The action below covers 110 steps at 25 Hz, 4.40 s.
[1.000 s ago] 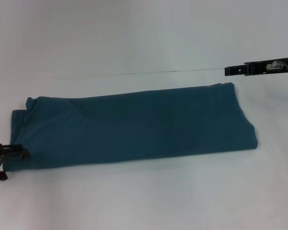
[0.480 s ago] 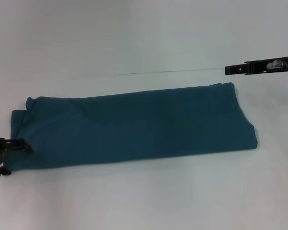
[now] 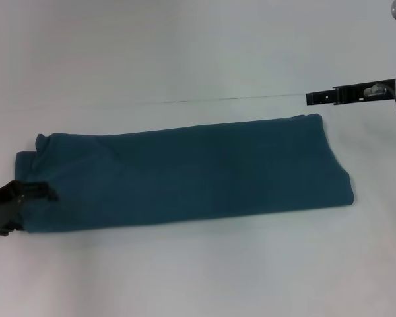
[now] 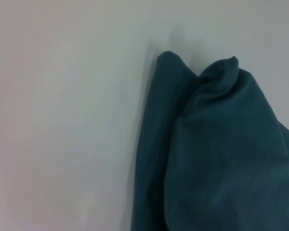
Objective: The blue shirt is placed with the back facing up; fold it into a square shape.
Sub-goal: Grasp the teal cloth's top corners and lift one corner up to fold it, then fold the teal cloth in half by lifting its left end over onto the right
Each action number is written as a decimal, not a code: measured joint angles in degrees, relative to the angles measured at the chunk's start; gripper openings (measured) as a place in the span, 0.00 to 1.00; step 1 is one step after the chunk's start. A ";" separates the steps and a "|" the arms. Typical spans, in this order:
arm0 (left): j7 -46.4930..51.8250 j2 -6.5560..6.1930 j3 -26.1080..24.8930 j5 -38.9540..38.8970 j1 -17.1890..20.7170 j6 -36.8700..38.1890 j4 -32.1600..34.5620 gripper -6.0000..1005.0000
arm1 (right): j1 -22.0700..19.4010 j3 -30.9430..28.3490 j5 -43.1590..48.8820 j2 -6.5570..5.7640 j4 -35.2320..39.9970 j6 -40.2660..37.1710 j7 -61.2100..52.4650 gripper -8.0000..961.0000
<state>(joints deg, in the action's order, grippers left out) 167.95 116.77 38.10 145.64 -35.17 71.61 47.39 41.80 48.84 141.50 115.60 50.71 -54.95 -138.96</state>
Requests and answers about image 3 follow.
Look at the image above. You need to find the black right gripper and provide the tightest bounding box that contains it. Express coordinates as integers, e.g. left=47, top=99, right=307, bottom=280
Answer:
left=306, top=78, right=396, bottom=107

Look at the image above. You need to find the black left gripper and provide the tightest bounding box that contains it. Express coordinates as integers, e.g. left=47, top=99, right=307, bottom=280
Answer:
left=0, top=180, right=59, bottom=237

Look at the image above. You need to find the blue shirt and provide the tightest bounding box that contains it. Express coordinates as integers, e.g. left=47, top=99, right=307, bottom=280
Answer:
left=15, top=113, right=356, bottom=234

